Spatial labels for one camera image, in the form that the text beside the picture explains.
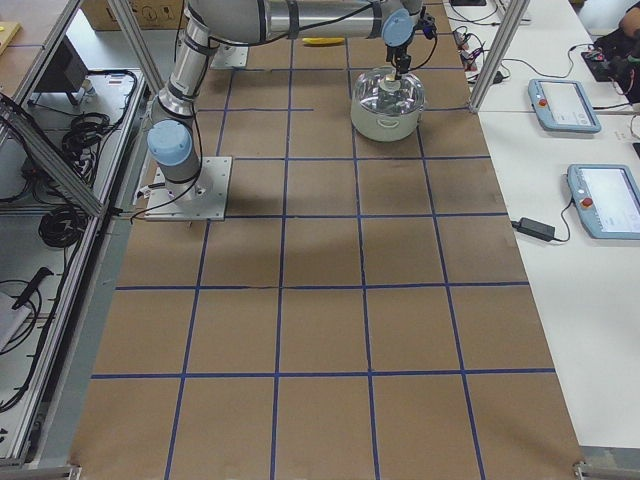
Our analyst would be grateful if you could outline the teach pendant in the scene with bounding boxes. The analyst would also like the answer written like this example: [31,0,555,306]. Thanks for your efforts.
[528,79,601,134]
[567,164,639,240]

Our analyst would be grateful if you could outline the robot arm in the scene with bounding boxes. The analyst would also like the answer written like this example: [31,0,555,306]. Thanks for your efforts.
[147,0,422,207]

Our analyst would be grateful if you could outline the far teach pendant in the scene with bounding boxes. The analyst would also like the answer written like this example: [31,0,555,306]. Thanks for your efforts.
[528,79,601,134]

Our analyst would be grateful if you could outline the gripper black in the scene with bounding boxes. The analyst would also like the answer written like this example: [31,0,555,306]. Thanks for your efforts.
[386,43,411,81]

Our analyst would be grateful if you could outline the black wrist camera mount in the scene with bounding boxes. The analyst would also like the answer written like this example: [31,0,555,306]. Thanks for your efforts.
[417,14,437,40]

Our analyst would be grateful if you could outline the pale green cooking pot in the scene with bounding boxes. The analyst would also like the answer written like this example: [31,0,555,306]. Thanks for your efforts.
[350,100,424,142]

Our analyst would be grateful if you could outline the yellow corn cob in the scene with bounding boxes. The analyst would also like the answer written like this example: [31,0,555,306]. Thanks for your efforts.
[302,37,345,48]

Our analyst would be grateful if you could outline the coiled black cables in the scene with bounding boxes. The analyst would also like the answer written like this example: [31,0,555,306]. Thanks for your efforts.
[60,112,124,157]

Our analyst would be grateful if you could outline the aluminium frame post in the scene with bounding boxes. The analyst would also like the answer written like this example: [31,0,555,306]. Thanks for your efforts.
[469,0,529,113]

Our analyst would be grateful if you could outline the glass pot lid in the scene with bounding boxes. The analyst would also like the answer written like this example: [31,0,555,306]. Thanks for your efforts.
[352,66,425,117]

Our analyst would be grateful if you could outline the cardboard box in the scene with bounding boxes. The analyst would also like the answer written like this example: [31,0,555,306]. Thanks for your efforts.
[81,0,188,31]

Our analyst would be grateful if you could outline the near teach pendant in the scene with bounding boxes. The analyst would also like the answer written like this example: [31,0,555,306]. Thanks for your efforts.
[567,164,639,240]

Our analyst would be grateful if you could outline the black power adapter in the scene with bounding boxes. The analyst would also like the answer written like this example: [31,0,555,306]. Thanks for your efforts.
[512,217,555,242]

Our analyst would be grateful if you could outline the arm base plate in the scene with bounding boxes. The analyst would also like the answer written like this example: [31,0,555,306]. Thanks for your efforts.
[210,45,249,70]
[143,156,232,221]

